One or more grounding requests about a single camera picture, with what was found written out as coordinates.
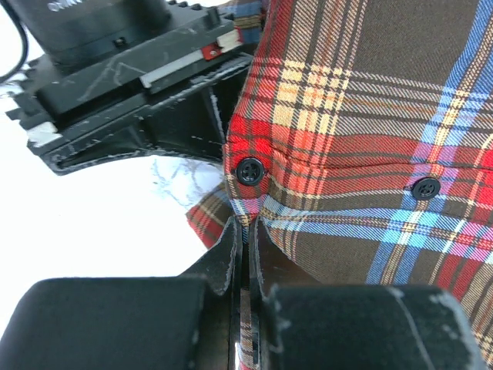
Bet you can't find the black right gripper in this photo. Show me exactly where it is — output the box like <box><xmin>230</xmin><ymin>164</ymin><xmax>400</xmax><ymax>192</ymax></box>
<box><xmin>5</xmin><ymin>1</ymin><xmax>252</xmax><ymax>176</ymax></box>

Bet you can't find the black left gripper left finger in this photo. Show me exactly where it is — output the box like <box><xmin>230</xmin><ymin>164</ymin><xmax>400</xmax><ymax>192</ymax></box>
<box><xmin>182</xmin><ymin>217</ymin><xmax>243</xmax><ymax>369</ymax></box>

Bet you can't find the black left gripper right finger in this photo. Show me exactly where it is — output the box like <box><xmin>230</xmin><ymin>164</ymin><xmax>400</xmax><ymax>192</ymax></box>
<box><xmin>249</xmin><ymin>217</ymin><xmax>320</xmax><ymax>369</ymax></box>

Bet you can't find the red brown plaid shirt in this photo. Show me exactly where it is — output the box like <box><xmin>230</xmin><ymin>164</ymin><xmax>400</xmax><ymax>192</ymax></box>
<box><xmin>187</xmin><ymin>1</ymin><xmax>492</xmax><ymax>365</ymax></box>

